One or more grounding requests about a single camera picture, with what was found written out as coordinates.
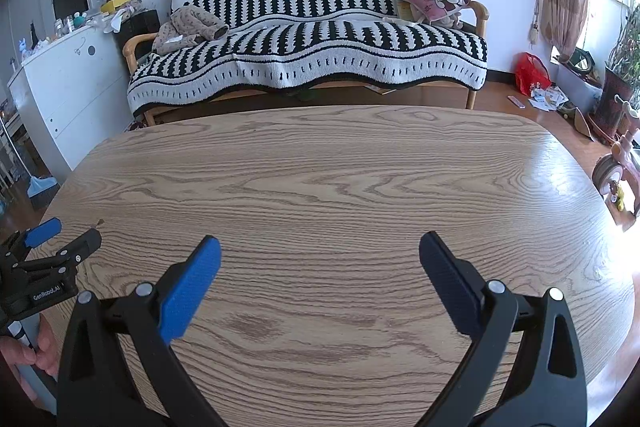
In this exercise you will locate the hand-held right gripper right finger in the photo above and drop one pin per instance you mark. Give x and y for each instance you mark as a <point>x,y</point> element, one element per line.
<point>450,287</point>

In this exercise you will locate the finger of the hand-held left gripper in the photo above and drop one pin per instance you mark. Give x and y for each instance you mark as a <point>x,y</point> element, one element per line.
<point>44,231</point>
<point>75,252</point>

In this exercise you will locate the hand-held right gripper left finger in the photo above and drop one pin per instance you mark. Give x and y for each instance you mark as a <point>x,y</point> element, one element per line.
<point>190,287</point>

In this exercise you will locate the person's left hand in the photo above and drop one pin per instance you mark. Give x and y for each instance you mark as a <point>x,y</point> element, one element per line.
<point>47,352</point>

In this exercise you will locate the blue broom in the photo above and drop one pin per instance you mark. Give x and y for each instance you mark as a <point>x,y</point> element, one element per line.
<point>42,188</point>

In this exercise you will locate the white cabinet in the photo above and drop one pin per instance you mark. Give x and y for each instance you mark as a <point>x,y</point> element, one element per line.
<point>65,97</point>

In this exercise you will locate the pink tricycle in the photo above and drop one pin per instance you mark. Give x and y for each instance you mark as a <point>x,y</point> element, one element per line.
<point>607,174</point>

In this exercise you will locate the small remote control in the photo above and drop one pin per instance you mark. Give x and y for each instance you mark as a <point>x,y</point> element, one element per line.
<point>516,101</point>

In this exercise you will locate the wooden armrest sofa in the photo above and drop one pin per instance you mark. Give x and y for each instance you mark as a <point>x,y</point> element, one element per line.
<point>131,49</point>

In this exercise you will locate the group of bottles and toys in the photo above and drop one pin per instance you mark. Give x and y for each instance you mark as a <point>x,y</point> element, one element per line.
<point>75,22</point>

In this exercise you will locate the scattered white papers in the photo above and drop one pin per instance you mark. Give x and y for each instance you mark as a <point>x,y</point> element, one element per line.
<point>547,98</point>

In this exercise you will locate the black speaker box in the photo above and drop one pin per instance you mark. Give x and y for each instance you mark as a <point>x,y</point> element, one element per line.
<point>137,27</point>

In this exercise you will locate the red plastic bag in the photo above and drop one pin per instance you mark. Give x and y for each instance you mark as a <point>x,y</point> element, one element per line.
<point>532,74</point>

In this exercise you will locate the yellow box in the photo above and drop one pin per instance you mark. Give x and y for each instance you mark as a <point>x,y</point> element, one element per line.
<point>116,4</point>

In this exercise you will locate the potted plant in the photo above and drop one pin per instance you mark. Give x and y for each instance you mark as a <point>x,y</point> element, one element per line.
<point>612,102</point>

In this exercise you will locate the brown crumpled garment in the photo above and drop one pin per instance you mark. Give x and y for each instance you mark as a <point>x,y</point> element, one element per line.
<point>190,24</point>

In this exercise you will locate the curtain tassel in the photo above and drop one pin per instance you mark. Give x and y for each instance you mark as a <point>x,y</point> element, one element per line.
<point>536,32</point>

